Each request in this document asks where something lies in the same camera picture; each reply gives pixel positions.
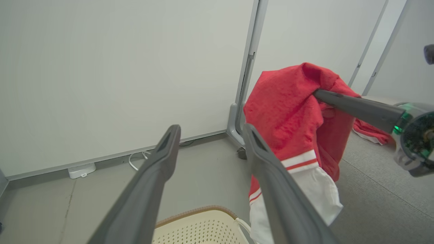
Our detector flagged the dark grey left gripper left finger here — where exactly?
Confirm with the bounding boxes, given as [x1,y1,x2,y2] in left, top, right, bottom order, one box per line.
[87,124,181,244]

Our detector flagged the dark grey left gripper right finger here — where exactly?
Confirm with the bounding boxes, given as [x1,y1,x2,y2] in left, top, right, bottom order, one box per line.
[243,123,339,244]

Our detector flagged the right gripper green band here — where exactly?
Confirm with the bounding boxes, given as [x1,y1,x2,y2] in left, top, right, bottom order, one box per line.
[313,44,434,178]

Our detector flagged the plain red garment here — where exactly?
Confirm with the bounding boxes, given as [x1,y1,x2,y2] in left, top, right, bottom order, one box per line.
[352,118,394,146]

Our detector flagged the red garment with white sleeves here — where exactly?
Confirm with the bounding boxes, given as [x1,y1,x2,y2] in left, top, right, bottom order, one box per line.
[243,62,362,244]

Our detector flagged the cream perforated laundry basket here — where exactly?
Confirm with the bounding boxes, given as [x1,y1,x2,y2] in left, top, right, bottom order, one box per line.
[152,205,253,244]

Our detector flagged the white partition panel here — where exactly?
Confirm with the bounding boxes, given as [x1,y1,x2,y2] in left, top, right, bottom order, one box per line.
[245,0,388,104]
[0,0,255,181]
[367,0,434,105]

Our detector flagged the small white power adapter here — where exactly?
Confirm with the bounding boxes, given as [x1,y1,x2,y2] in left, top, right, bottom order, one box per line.
[67,163,97,179]

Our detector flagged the grey fabric sofa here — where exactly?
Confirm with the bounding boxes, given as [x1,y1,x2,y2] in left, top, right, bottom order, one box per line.
[330,95,434,244]

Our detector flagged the looped white floor cable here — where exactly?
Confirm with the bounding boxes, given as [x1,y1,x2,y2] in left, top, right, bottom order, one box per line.
[128,150,152,171]

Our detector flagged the thin grey partition frame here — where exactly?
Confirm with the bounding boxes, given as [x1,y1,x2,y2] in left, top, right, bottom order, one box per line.
[347,0,389,87]
[361,0,413,96]

